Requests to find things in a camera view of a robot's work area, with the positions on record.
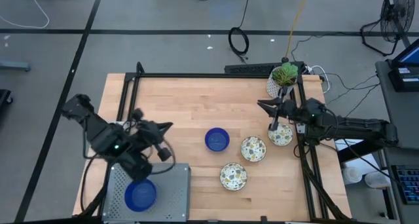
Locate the white paper roll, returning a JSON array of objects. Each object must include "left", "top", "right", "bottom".
[
  {"left": 364, "top": 170, "right": 391, "bottom": 189},
  {"left": 342, "top": 164, "right": 363, "bottom": 185}
]

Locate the yellow terrazzo mini bowl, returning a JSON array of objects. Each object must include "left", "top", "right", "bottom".
[
  {"left": 219, "top": 162, "right": 248, "bottom": 192},
  {"left": 267, "top": 122, "right": 294, "bottom": 147},
  {"left": 240, "top": 136, "right": 267, "bottom": 163}
]

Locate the black power strip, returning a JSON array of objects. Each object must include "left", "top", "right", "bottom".
[{"left": 224, "top": 63, "right": 276, "bottom": 75}]

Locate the green plant in patterned pot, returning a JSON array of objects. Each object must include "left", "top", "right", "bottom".
[{"left": 266, "top": 62, "right": 300, "bottom": 99}]

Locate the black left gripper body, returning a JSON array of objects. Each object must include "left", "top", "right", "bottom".
[{"left": 113, "top": 150, "right": 154, "bottom": 183}]

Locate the white floor cable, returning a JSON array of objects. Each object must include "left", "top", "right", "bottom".
[{"left": 0, "top": 0, "right": 50, "bottom": 30}]

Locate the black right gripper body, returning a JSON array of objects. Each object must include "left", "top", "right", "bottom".
[{"left": 277, "top": 98, "right": 301, "bottom": 122}]

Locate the black metal beam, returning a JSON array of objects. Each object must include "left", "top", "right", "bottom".
[{"left": 337, "top": 129, "right": 397, "bottom": 163}]

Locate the white power cable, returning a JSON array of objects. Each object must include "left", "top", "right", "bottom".
[{"left": 304, "top": 64, "right": 331, "bottom": 94}]

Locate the yellow hanging cable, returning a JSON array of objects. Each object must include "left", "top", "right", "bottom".
[{"left": 283, "top": 0, "right": 311, "bottom": 64}]

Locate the grey metal table foot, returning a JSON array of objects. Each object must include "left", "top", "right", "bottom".
[{"left": 0, "top": 60, "right": 32, "bottom": 72}]

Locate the black coiled floor cable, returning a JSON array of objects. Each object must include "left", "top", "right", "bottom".
[{"left": 227, "top": 0, "right": 252, "bottom": 62}]

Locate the grey perforated metal shelf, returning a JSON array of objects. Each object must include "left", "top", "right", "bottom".
[{"left": 101, "top": 162, "right": 192, "bottom": 223}]

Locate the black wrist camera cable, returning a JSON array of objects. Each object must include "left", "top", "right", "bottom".
[{"left": 149, "top": 144, "right": 177, "bottom": 176}]

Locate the white paper sheet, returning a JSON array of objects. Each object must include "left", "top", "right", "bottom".
[{"left": 333, "top": 137, "right": 379, "bottom": 172}]

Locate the computer screen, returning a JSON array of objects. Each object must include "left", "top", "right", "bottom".
[{"left": 391, "top": 37, "right": 419, "bottom": 67}]

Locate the backlit black keyboard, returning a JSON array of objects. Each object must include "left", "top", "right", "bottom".
[{"left": 391, "top": 164, "right": 419, "bottom": 206}]

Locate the black floor fan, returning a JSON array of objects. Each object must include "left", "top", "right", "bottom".
[{"left": 359, "top": 0, "right": 416, "bottom": 57}]

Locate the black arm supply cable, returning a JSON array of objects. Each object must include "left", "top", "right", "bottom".
[{"left": 79, "top": 140, "right": 111, "bottom": 215}]

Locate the grey side desk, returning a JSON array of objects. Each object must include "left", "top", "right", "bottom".
[{"left": 374, "top": 60, "right": 419, "bottom": 150}]

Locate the black device box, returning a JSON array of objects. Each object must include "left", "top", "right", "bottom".
[{"left": 388, "top": 65, "right": 419, "bottom": 93}]

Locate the blue plastic mini bowl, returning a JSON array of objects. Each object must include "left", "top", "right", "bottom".
[
  {"left": 124, "top": 178, "right": 158, "bottom": 213},
  {"left": 204, "top": 127, "right": 230, "bottom": 153}
]

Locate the black aluminium table frame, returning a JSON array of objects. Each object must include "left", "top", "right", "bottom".
[{"left": 77, "top": 61, "right": 353, "bottom": 224}]

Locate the black chair base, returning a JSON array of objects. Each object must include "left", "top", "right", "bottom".
[{"left": 0, "top": 88, "right": 14, "bottom": 109}]

